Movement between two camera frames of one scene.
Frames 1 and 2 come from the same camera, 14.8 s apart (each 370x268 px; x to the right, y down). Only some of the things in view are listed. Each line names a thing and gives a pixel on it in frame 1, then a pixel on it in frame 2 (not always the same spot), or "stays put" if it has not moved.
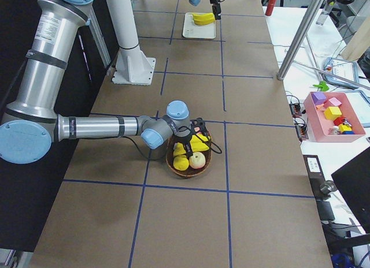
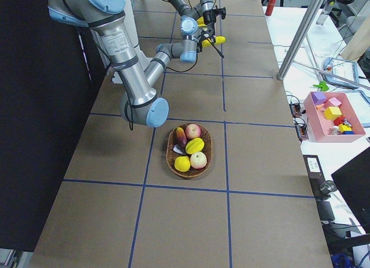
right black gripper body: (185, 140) to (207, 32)
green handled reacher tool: (322, 85) stays put
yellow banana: (197, 142) to (200, 22)
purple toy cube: (318, 97) stays put
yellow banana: (178, 149) to (218, 40)
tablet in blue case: (345, 69) stays put
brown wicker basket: (188, 172) stays put
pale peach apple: (197, 160) stays put
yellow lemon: (181, 162) stays put
